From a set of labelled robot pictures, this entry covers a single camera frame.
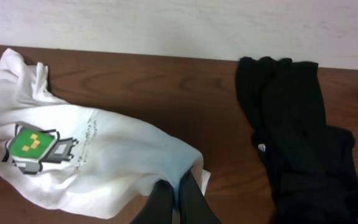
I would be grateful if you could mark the black garment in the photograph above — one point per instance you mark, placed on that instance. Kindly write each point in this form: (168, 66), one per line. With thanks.
(309, 163)

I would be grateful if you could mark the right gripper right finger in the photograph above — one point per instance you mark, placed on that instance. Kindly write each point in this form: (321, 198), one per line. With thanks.
(193, 207)

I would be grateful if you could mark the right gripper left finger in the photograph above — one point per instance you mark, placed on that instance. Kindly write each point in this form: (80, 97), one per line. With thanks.
(158, 208)

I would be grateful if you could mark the white printed t-shirt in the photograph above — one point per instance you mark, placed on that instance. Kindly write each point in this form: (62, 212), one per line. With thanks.
(81, 160)

